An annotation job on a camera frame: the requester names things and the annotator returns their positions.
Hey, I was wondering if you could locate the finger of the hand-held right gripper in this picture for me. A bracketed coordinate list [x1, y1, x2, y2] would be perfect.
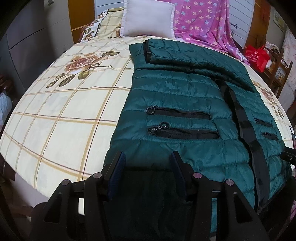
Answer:
[281, 147, 296, 166]

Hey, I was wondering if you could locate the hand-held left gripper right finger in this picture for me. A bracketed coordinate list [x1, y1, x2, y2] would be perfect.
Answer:
[169, 151, 270, 241]

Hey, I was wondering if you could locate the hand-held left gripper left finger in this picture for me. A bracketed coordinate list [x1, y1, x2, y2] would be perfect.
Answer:
[30, 151, 126, 241]

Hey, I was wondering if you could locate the dark green quilted jacket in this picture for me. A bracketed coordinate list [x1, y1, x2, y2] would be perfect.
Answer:
[102, 39, 292, 241]

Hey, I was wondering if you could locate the wooden chair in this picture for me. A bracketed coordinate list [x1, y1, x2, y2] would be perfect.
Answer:
[264, 46, 293, 98]

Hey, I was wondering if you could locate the bed with cream checked sheet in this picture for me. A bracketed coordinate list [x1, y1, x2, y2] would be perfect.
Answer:
[0, 9, 293, 209]

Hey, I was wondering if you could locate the red plastic bag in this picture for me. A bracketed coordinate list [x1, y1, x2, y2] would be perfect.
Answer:
[245, 45, 270, 73]

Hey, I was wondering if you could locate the white plastic bag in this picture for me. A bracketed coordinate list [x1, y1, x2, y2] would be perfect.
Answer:
[0, 93, 13, 127]

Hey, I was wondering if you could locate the pink flowered blanket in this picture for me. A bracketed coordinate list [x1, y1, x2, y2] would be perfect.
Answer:
[172, 0, 250, 65]

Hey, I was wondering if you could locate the cream floral pillow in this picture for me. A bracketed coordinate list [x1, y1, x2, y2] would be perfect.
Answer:
[81, 7, 125, 42]

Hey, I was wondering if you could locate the white square pillow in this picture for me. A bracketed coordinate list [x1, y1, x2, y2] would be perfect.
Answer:
[120, 0, 176, 39]

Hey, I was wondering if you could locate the orange wooden board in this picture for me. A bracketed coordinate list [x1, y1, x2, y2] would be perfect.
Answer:
[69, 0, 96, 44]

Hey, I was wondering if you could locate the grey wardrobe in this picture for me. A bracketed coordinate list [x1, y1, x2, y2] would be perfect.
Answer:
[0, 0, 74, 93]

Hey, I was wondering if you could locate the yellow wall sign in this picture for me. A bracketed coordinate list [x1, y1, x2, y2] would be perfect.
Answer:
[273, 11, 287, 31]

